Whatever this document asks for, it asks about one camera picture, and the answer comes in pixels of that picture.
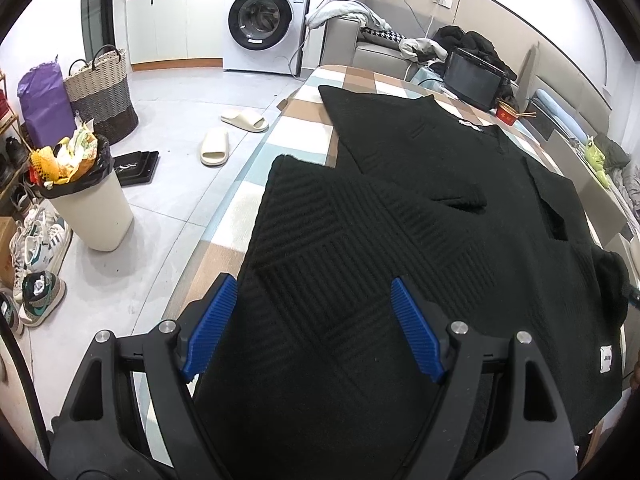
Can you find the dark glass door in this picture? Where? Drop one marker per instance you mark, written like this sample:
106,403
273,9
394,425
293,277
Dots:
95,5

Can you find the purple bag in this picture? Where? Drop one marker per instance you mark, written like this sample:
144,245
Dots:
42,105

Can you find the checkered bed sheet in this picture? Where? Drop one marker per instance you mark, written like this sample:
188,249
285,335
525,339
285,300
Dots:
300,125

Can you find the white trash bin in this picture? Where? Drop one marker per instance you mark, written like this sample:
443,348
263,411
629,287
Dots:
92,215

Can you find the beige slipper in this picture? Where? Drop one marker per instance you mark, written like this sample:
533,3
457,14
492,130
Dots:
245,121
214,147

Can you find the black knitted sweater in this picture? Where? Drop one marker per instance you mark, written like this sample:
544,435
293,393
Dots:
350,230

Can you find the yellow green toy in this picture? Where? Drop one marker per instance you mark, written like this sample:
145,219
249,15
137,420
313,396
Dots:
597,160

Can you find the white wall socket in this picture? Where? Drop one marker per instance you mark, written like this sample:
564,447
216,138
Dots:
442,1

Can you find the black jacket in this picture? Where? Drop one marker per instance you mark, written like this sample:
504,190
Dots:
475,42

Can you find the white washing machine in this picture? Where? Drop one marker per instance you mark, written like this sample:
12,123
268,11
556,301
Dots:
260,20

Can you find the light grey cloth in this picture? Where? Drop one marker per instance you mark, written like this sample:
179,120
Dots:
340,10

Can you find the light blue pillow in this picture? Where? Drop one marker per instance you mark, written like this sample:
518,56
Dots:
552,112

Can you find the crumpled wrappers in bin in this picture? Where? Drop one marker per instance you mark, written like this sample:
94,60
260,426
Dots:
70,157

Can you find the black tray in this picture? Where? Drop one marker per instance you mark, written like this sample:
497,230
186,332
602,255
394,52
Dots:
135,167

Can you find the woven laundry basket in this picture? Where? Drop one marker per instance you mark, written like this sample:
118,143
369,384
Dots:
100,97

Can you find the grey sofa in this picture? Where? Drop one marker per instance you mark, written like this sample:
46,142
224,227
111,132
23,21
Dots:
372,55

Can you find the white green sneaker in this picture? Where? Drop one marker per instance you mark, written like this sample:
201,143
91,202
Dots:
42,242

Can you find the white floor cabinet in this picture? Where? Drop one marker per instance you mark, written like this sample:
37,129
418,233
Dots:
165,25

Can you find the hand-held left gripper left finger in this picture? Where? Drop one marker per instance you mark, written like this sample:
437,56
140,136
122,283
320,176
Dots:
212,325

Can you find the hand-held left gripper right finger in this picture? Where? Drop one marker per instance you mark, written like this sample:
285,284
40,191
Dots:
417,330

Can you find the grey green sneaker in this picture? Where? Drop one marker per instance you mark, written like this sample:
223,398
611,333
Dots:
40,297

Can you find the wooden shoe rack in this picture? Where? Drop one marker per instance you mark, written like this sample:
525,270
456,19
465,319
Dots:
7,140

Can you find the red bowl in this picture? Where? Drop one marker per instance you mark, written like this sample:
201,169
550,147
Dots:
509,114

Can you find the pale grey garment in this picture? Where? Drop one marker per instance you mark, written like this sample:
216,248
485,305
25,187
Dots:
422,49

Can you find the houndstooth pillow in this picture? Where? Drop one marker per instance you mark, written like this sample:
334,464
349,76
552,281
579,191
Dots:
382,35

